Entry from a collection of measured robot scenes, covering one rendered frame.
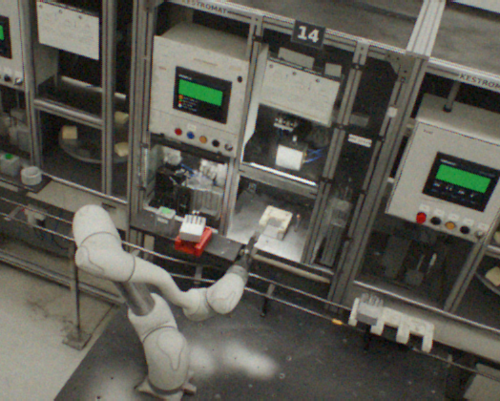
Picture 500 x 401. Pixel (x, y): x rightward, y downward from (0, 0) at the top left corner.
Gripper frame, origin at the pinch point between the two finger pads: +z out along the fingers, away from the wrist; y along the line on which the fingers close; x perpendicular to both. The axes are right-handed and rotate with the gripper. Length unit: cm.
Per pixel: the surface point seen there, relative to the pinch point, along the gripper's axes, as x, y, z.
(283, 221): -4.4, -14.4, 38.4
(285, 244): -9.1, -21.1, 30.3
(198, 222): 30.5, -10.3, 12.4
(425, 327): -82, -25, 13
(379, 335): -63, -28, 1
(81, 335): 88, -110, 2
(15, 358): 112, -113, -26
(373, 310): -57, -19, 5
